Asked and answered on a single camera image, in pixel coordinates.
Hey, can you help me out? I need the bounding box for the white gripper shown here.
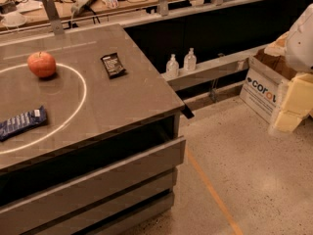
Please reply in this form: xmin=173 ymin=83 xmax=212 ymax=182
xmin=264 ymin=4 xmax=313 ymax=136

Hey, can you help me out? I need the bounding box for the red apple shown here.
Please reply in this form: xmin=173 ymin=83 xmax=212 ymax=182
xmin=27 ymin=52 xmax=57 ymax=78

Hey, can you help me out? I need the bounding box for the cardboard box with logo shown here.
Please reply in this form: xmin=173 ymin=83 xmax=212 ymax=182
xmin=240 ymin=49 xmax=298 ymax=122

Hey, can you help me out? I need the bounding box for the clear sanitizer bottle right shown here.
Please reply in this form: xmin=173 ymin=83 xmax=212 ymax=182
xmin=184 ymin=48 xmax=197 ymax=71

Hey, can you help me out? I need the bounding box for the clear sanitizer bottle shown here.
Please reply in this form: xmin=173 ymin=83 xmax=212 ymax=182
xmin=166 ymin=54 xmax=179 ymax=78
xmin=184 ymin=48 xmax=197 ymax=71

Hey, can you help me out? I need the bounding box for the clear sanitizer bottle left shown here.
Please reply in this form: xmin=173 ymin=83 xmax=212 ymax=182
xmin=166 ymin=54 xmax=179 ymax=78

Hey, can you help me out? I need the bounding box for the black snack packet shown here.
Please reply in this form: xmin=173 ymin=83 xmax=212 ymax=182
xmin=101 ymin=53 xmax=126 ymax=78

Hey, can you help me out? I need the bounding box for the grey table cabinet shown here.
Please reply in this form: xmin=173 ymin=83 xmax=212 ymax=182
xmin=0 ymin=25 xmax=185 ymax=235

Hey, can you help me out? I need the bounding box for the white power strip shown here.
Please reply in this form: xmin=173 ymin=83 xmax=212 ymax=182
xmin=70 ymin=0 xmax=96 ymax=16

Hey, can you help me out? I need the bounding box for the blue snack bar wrapper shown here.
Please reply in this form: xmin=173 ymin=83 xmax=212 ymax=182
xmin=0 ymin=106 xmax=47 ymax=142

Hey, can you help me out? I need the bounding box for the wooden desk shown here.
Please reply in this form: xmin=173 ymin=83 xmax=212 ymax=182
xmin=0 ymin=0 xmax=188 ymax=31

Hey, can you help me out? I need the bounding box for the white face mask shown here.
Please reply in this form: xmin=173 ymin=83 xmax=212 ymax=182
xmin=1 ymin=11 xmax=27 ymax=27

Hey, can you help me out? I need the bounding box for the metal railing post left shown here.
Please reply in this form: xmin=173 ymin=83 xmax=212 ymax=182
xmin=41 ymin=0 xmax=65 ymax=35

